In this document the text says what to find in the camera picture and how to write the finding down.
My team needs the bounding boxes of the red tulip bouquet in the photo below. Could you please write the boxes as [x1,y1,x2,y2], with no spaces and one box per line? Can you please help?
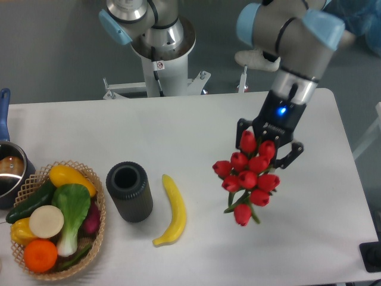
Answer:
[212,138,280,226]

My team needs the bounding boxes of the orange fruit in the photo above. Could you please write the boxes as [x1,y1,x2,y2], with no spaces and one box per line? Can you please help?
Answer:
[23,240,58,273]

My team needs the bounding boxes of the green bok choy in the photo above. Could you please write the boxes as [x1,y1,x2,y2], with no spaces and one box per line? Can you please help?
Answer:
[52,184,90,257]

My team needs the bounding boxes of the black device at table edge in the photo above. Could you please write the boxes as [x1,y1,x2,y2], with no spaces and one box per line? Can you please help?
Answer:
[359,241,380,273]

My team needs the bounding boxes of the yellow banana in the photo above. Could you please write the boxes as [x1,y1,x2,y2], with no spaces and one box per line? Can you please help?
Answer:
[152,174,187,247]

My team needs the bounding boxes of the yellow squash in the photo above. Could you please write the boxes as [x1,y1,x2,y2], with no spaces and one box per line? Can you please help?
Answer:
[49,165,97,197]

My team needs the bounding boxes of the dark green cucumber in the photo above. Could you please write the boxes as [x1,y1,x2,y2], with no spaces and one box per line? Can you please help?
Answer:
[5,179,56,224]

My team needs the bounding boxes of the white shoe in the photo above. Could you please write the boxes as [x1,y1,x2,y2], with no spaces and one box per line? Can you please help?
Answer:
[235,49,280,72]

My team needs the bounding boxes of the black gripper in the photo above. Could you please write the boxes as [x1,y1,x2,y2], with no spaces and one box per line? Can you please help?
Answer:
[236,91,307,169]

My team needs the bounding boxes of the purple red onion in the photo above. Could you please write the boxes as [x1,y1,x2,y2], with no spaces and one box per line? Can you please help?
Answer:
[82,201,101,235]

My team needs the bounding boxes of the green chili pepper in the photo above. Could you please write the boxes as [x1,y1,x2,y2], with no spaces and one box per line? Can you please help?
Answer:
[56,244,92,272]

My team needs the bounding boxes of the woven wicker basket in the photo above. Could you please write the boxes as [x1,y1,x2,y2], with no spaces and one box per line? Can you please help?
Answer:
[11,160,106,281]

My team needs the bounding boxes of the yellow bell pepper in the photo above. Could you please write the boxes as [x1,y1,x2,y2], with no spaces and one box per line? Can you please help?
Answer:
[11,217,38,246]

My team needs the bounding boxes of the dark grey ribbed vase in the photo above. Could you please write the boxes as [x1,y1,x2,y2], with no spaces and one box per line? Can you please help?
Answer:
[106,161,153,223]

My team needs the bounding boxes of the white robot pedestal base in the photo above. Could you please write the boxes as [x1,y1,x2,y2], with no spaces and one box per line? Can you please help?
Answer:
[99,10,211,100]

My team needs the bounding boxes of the round white radish slice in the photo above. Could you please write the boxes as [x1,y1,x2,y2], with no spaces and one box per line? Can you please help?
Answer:
[29,205,64,239]

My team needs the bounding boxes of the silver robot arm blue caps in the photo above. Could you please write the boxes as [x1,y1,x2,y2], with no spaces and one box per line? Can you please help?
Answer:
[98,1,345,169]

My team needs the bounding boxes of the blue handled saucepan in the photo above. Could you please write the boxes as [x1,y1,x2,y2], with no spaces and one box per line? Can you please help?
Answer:
[1,88,36,210]

